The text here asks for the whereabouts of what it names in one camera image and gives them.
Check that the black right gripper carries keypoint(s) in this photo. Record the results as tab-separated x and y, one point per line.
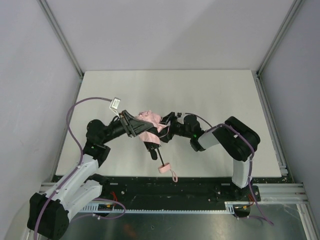
172	122

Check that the aluminium frame rail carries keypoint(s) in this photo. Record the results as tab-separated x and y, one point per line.
284	189

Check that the left corner aluminium post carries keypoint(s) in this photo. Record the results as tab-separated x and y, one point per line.
49	15

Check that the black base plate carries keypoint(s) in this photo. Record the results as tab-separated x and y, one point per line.
161	193

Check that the corner aluminium post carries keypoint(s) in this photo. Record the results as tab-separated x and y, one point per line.
49	15
280	34

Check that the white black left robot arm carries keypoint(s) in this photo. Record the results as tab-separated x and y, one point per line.
51	213

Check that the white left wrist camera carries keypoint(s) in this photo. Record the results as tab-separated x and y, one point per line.
114	104

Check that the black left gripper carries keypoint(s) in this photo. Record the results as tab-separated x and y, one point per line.
128	124

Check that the pink folding umbrella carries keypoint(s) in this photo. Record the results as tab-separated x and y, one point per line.
152	139

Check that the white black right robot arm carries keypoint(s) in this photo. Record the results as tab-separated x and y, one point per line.
239	141

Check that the right corner aluminium post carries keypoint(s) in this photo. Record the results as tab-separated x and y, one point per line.
280	34

